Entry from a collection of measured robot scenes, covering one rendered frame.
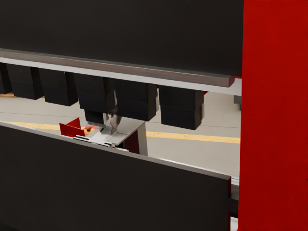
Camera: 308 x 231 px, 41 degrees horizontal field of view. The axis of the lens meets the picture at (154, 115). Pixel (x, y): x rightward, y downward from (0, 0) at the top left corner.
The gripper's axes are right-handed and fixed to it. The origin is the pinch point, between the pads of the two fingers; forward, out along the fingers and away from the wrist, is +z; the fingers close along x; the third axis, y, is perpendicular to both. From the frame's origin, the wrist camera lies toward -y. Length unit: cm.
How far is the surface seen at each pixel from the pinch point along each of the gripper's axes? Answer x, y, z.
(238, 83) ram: 68, 34, -20
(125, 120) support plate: 1.0, -11.4, -8.7
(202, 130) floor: -35, -211, -48
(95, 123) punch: 0.8, 12.3, -0.6
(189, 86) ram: 49, 32, -17
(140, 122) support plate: 9.4, -11.9, -9.1
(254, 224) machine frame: 90, 71, 23
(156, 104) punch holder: 31.5, 18.7, -12.0
